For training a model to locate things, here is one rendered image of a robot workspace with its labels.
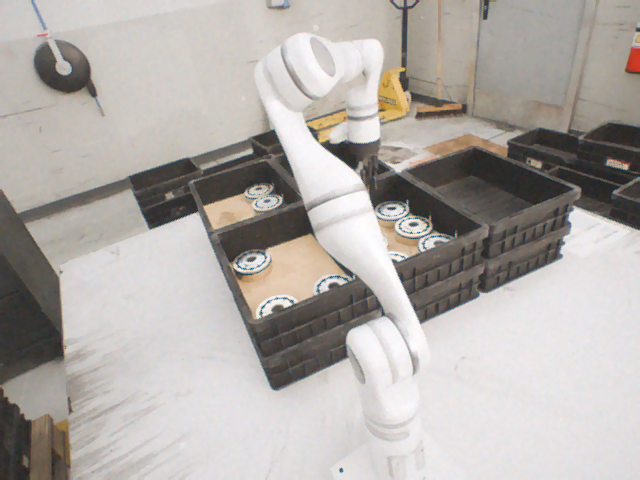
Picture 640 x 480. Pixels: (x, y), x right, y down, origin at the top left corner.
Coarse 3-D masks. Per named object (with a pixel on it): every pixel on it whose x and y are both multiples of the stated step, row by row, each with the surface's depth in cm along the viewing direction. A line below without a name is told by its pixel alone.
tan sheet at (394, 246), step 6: (384, 228) 119; (390, 228) 119; (384, 234) 116; (390, 234) 116; (390, 240) 114; (396, 240) 113; (390, 246) 111; (396, 246) 111; (402, 246) 111; (408, 246) 110; (414, 246) 110; (402, 252) 108; (408, 252) 108; (414, 252) 108
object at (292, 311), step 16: (288, 208) 116; (240, 224) 112; (224, 256) 100; (240, 288) 89; (336, 288) 85; (352, 288) 86; (240, 304) 85; (304, 304) 82; (320, 304) 84; (256, 320) 80; (272, 320) 81
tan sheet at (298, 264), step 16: (304, 240) 119; (272, 256) 115; (288, 256) 114; (304, 256) 113; (320, 256) 112; (272, 272) 109; (288, 272) 108; (304, 272) 107; (320, 272) 106; (336, 272) 105; (256, 288) 104; (272, 288) 103; (288, 288) 102; (304, 288) 102; (256, 304) 99
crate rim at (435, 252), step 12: (408, 180) 120; (432, 192) 112; (444, 204) 107; (468, 216) 100; (480, 228) 96; (456, 240) 93; (468, 240) 94; (420, 252) 91; (432, 252) 91; (444, 252) 93; (396, 264) 89; (408, 264) 89; (420, 264) 91
